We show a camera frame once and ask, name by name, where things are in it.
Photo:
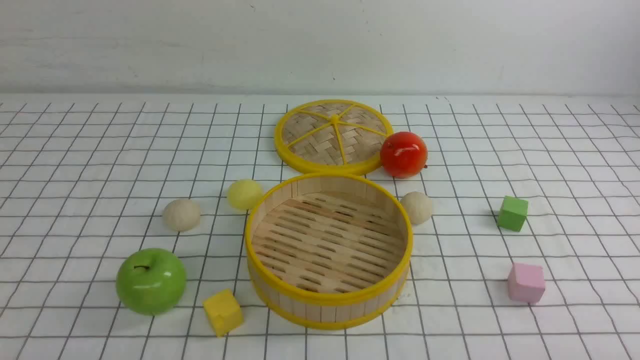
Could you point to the yellow bun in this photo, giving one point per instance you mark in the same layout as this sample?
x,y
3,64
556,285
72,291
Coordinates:
x,y
244,194

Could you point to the white bun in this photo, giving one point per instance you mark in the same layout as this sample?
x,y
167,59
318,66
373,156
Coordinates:
x,y
418,206
182,215

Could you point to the yellow woven steamer lid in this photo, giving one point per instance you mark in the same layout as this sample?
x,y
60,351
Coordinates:
x,y
332,136

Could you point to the yellow bamboo steamer tray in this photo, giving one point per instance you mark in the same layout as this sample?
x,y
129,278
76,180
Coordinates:
x,y
328,251

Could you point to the red tomato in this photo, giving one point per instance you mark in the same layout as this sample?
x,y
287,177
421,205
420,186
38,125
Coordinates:
x,y
403,154

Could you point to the yellow cube block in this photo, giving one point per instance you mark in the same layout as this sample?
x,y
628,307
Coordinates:
x,y
223,312

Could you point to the green apple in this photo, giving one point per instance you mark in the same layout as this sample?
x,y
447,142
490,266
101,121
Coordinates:
x,y
151,281

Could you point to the green cube block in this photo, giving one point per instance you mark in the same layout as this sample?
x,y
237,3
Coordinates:
x,y
513,213

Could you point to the pink cube block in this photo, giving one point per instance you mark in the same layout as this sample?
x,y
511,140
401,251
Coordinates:
x,y
526,283

